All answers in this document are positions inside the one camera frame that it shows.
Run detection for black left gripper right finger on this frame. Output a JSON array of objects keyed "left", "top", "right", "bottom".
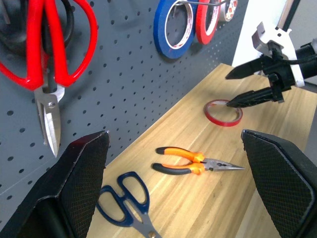
[{"left": 241, "top": 129, "right": 317, "bottom": 238}]

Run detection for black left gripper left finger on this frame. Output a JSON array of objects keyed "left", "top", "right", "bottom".
[{"left": 0, "top": 130, "right": 110, "bottom": 238}]

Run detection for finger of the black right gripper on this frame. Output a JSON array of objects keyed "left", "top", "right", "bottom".
[
  {"left": 224, "top": 58, "right": 267, "bottom": 80},
  {"left": 226, "top": 86, "right": 274, "bottom": 109}
]

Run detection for thin red tape roll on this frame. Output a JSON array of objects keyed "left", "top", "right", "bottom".
[{"left": 203, "top": 99, "right": 243, "bottom": 127}]

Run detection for orange black needle-nose pliers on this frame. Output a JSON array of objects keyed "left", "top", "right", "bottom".
[{"left": 152, "top": 146, "right": 246, "bottom": 176}]

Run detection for dark blue handled scissors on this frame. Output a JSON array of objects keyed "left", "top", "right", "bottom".
[{"left": 96, "top": 171, "right": 163, "bottom": 238}]

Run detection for white tape roll red print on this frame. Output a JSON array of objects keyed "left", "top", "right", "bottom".
[{"left": 217, "top": 0, "right": 239, "bottom": 22}]

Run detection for wide red tape roll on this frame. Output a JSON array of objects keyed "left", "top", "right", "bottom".
[{"left": 195, "top": 0, "right": 222, "bottom": 46}]

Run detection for blue tape roll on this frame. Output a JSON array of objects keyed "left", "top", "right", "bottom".
[{"left": 153, "top": 0, "right": 199, "bottom": 60}]

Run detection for grey perforated pegboard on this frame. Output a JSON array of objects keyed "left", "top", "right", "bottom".
[{"left": 0, "top": 0, "right": 250, "bottom": 224}]

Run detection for black round holder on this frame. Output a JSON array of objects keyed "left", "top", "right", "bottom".
[{"left": 0, "top": 0, "right": 75, "bottom": 57}]

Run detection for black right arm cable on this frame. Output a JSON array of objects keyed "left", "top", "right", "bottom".
[{"left": 272, "top": 51, "right": 317, "bottom": 65}]

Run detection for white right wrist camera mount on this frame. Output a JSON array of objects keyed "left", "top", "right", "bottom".
[{"left": 251, "top": 21, "right": 305, "bottom": 87}]

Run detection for red handled scissors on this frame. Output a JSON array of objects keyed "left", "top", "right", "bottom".
[{"left": 0, "top": 0, "right": 99, "bottom": 158}]

